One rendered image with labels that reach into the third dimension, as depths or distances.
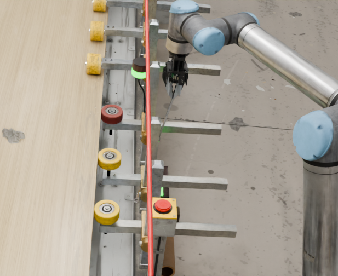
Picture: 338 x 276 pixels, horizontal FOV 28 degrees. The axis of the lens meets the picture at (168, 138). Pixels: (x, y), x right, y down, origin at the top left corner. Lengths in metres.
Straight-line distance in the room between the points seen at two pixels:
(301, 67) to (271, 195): 1.69
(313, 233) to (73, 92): 1.14
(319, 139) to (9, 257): 0.92
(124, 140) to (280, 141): 1.38
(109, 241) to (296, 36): 2.93
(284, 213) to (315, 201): 1.70
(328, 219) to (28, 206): 0.90
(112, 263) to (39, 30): 1.11
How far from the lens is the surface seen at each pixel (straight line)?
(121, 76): 3.21
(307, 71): 1.99
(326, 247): 1.91
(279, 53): 2.07
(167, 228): 1.71
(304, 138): 1.78
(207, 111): 4.10
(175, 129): 2.55
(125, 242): 2.43
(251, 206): 3.54
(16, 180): 2.24
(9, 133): 2.42
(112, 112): 2.51
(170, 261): 3.11
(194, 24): 2.16
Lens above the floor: 2.42
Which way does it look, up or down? 39 degrees down
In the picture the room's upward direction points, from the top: 7 degrees clockwise
